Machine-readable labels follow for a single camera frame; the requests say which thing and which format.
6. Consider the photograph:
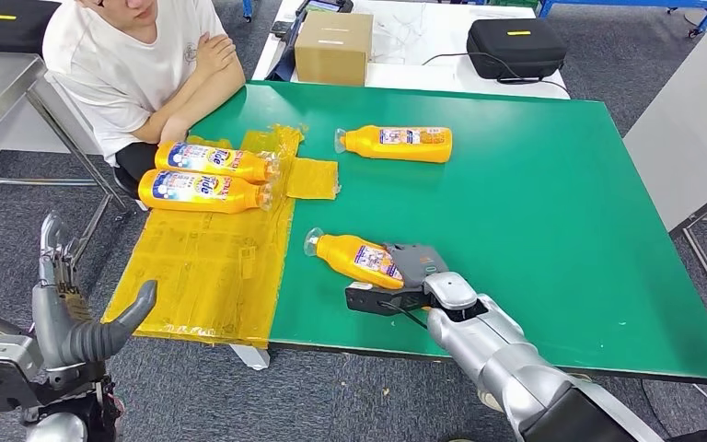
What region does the white table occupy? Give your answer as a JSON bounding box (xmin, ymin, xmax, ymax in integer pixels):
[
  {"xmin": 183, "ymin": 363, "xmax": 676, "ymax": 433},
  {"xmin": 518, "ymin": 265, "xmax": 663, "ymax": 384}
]
[
  {"xmin": 623, "ymin": 15, "xmax": 707, "ymax": 340},
  {"xmin": 250, "ymin": 0, "xmax": 573, "ymax": 100}
]

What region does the white table leg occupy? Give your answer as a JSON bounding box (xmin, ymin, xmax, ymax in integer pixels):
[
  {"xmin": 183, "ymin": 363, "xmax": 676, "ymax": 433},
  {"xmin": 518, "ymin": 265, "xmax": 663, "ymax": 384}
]
[{"xmin": 230, "ymin": 344, "xmax": 272, "ymax": 371}]

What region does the dark blue bag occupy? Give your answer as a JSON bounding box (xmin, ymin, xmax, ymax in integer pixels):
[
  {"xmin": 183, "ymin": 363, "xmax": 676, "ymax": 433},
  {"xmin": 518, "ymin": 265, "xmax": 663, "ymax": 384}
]
[{"xmin": 266, "ymin": 6, "xmax": 307, "ymax": 82}]

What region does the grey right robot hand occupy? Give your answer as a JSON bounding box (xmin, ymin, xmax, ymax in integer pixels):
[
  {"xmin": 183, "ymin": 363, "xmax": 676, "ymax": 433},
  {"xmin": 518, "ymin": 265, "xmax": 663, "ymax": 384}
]
[{"xmin": 384, "ymin": 242, "xmax": 450, "ymax": 289}]

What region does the dark tablet device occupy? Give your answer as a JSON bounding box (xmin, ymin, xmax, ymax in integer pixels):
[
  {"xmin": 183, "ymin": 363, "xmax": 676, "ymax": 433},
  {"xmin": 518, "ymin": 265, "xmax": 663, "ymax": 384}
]
[{"xmin": 296, "ymin": 0, "xmax": 356, "ymax": 12}]

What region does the person's left hand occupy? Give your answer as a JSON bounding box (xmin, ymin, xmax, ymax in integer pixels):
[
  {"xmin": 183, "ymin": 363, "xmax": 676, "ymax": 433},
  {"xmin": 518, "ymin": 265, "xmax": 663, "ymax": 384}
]
[{"xmin": 157, "ymin": 114, "xmax": 191, "ymax": 145}]

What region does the orange detergent bottle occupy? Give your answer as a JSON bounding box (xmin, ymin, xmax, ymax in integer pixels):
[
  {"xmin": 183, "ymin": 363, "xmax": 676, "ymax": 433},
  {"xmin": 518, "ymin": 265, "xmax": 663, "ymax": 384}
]
[
  {"xmin": 303, "ymin": 227, "xmax": 407, "ymax": 291},
  {"xmin": 333, "ymin": 124, "xmax": 454, "ymax": 165},
  {"xmin": 137, "ymin": 169, "xmax": 274, "ymax": 215},
  {"xmin": 154, "ymin": 141, "xmax": 282, "ymax": 184}
]

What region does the clear plastic packaging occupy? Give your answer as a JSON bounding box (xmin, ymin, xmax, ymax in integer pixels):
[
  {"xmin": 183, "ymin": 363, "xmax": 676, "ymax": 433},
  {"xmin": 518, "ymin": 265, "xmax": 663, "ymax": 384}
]
[{"xmin": 373, "ymin": 0, "xmax": 431, "ymax": 63}]

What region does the black carry case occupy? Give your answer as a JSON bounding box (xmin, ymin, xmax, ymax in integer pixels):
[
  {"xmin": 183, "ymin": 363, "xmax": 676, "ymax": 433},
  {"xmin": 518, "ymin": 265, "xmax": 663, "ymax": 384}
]
[
  {"xmin": 0, "ymin": 0, "xmax": 62, "ymax": 56},
  {"xmin": 466, "ymin": 17, "xmax": 569, "ymax": 80}
]

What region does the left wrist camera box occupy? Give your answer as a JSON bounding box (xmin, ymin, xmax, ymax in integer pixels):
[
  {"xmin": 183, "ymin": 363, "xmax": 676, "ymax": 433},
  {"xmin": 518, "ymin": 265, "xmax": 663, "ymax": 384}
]
[{"xmin": 0, "ymin": 333, "xmax": 47, "ymax": 413}]

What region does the yellow tape mat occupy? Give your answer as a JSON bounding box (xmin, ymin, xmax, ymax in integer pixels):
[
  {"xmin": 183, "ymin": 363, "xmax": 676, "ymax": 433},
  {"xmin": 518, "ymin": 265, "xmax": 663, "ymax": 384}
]
[{"xmin": 101, "ymin": 122, "xmax": 341, "ymax": 350}]

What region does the person's right hand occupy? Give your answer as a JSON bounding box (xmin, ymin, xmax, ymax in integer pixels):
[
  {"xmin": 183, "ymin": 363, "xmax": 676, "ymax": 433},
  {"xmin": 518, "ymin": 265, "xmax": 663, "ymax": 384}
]
[{"xmin": 193, "ymin": 31, "xmax": 238, "ymax": 77}]

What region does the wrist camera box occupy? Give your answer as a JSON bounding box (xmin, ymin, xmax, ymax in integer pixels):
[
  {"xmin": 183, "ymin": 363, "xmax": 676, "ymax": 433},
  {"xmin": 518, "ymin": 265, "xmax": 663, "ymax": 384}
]
[
  {"xmin": 0, "ymin": 333, "xmax": 47, "ymax": 413},
  {"xmin": 344, "ymin": 281, "xmax": 437, "ymax": 317}
]

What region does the round black stool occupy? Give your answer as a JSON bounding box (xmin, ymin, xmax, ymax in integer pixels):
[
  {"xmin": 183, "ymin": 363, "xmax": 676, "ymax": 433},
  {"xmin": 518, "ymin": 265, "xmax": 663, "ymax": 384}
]
[{"xmin": 112, "ymin": 166, "xmax": 143, "ymax": 212}]

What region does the brown cardboard box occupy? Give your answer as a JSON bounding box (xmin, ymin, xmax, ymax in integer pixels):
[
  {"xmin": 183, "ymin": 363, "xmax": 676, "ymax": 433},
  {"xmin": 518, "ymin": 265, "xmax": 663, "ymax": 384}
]
[{"xmin": 294, "ymin": 10, "xmax": 374, "ymax": 87}]

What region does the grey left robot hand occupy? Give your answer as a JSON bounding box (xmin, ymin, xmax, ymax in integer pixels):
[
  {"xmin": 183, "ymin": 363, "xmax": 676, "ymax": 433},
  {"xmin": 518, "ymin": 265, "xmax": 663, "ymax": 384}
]
[{"xmin": 31, "ymin": 211, "xmax": 158, "ymax": 375}]

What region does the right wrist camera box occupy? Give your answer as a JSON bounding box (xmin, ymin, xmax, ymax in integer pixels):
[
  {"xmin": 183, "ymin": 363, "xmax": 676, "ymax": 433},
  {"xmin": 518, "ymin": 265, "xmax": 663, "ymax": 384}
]
[{"xmin": 344, "ymin": 281, "xmax": 437, "ymax": 317}]

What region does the black cable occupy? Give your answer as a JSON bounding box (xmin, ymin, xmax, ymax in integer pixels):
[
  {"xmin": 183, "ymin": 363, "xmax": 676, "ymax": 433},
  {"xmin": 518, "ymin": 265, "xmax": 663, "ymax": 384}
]
[{"xmin": 422, "ymin": 50, "xmax": 573, "ymax": 99}]

